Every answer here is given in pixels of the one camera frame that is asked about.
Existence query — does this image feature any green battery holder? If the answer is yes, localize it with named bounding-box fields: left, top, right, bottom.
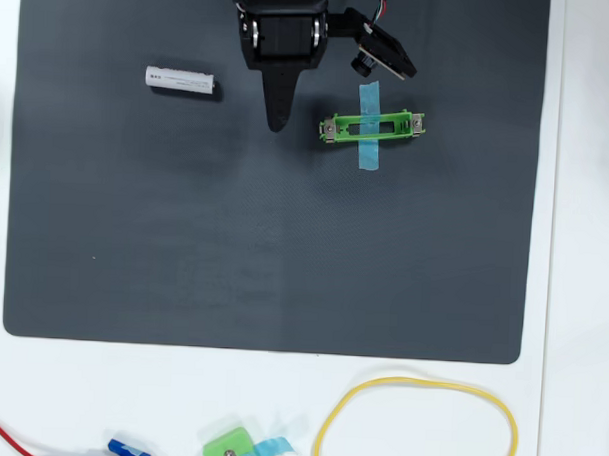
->
left=316, top=106, right=429, bottom=150

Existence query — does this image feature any blue tape on green block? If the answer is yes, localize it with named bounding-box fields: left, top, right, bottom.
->
left=228, top=434, right=299, bottom=456

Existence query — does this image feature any blue connector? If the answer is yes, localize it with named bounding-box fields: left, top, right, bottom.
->
left=79, top=436, right=154, bottom=456

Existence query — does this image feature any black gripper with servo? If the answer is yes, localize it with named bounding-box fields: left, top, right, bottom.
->
left=226, top=0, right=329, bottom=136

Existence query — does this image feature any red wire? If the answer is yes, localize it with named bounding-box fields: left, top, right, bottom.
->
left=0, top=405, right=42, bottom=456

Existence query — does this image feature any dark grey mat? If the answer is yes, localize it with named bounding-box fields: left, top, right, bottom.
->
left=0, top=0, right=553, bottom=367

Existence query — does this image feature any yellow rubber band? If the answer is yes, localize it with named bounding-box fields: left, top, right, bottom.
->
left=313, top=372, right=522, bottom=456

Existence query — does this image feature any multicolour camera cable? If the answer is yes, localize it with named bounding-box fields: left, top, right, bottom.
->
left=363, top=0, right=393, bottom=35

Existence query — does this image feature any white cylindrical battery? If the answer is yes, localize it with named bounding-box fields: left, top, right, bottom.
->
left=144, top=64, right=220, bottom=99

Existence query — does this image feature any green block with screw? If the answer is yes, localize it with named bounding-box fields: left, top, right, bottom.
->
left=201, top=426, right=258, bottom=456

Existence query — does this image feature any blue tape strip on holder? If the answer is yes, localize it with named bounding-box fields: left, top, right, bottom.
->
left=356, top=80, right=385, bottom=173

